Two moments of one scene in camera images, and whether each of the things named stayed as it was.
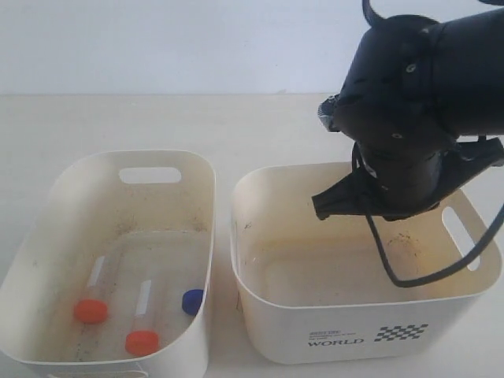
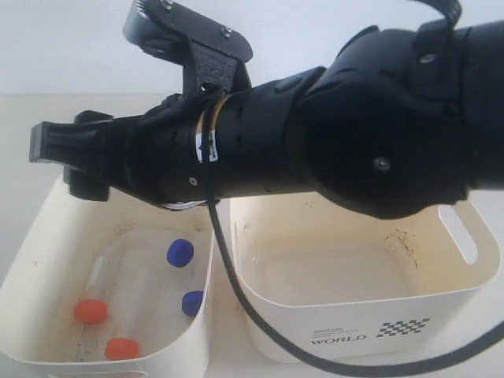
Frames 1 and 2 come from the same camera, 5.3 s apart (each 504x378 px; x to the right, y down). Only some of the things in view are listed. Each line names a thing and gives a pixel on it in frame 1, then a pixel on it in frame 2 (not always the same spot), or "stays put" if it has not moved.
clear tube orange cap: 143,339 → 133,306
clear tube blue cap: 191,301 stays put
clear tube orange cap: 94,308 stays put
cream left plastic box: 112,274 stays put
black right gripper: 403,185 → 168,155
